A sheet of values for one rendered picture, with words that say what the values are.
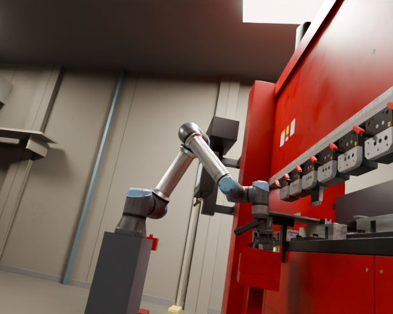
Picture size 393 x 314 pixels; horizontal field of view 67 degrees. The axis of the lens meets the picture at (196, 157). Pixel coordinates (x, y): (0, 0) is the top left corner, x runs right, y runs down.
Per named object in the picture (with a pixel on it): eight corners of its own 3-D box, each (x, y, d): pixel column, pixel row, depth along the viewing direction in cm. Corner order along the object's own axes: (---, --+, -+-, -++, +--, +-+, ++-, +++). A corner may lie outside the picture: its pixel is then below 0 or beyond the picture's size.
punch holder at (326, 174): (317, 182, 149) (318, 151, 153) (334, 185, 149) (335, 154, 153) (331, 176, 134) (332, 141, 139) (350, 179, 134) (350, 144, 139)
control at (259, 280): (236, 280, 140) (241, 240, 145) (271, 286, 138) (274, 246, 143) (238, 284, 121) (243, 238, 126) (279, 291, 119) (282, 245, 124)
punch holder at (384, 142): (364, 161, 110) (364, 120, 115) (387, 164, 110) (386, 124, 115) (392, 148, 96) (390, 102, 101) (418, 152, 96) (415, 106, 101)
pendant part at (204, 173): (193, 197, 296) (198, 162, 306) (204, 199, 297) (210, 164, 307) (199, 189, 253) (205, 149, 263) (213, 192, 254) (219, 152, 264)
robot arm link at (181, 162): (130, 208, 155) (188, 120, 158) (146, 213, 167) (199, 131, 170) (145, 220, 148) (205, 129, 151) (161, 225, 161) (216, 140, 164)
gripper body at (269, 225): (272, 245, 125) (273, 215, 129) (252, 243, 126) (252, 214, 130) (270, 245, 132) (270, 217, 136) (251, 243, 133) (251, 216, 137)
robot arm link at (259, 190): (252, 184, 143) (271, 184, 139) (252, 207, 140) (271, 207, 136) (248, 180, 136) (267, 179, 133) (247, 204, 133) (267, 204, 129)
